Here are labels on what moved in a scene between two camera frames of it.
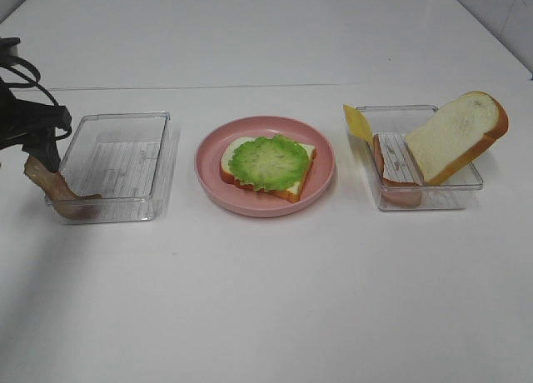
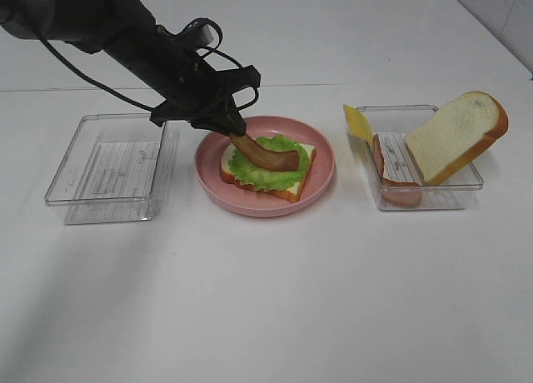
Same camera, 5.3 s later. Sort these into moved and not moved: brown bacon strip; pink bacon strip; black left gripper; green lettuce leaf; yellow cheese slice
Moved: black left gripper; brown bacon strip
Not moved: yellow cheese slice; green lettuce leaf; pink bacon strip
